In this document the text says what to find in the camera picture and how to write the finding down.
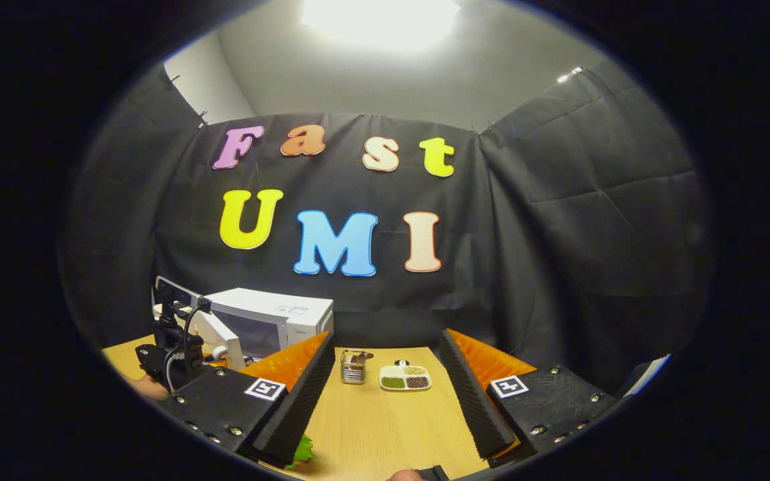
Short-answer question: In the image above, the white cloth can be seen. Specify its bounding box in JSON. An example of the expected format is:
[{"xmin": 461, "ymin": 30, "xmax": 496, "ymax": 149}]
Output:
[{"xmin": 621, "ymin": 353, "xmax": 673, "ymax": 399}]

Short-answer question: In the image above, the black backdrop cloth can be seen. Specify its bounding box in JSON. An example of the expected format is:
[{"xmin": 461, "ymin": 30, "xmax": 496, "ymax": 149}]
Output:
[{"xmin": 57, "ymin": 63, "xmax": 715, "ymax": 395}]

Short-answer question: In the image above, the large ceiling light panel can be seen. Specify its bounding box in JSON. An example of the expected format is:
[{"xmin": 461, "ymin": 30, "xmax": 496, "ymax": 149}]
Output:
[{"xmin": 300, "ymin": 0, "xmax": 461, "ymax": 51}]

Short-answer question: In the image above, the white microwave oven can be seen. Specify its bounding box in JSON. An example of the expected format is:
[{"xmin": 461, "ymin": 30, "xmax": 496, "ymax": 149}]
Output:
[{"xmin": 203, "ymin": 287, "xmax": 335, "ymax": 362}]

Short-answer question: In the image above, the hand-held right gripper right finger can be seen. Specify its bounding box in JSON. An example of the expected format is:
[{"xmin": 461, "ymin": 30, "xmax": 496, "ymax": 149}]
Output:
[{"xmin": 440, "ymin": 329, "xmax": 620, "ymax": 468}]

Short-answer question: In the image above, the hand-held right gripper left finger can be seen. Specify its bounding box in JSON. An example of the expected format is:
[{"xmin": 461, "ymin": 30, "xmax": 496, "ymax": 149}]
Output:
[{"xmin": 158, "ymin": 332, "xmax": 337, "ymax": 468}]

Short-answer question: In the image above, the metal wire utensil holder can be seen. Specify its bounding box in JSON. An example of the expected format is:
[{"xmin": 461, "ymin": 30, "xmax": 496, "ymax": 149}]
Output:
[{"xmin": 340, "ymin": 349, "xmax": 374, "ymax": 385}]

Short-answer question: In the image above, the sandwich with green lettuce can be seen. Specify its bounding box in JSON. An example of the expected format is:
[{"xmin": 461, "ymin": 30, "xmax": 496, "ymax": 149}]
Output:
[{"xmin": 283, "ymin": 434, "xmax": 317, "ymax": 470}]

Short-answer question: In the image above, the white divided dish with beans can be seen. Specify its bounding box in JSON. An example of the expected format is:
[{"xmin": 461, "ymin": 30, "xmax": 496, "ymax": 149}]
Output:
[{"xmin": 378, "ymin": 359, "xmax": 432, "ymax": 391}]

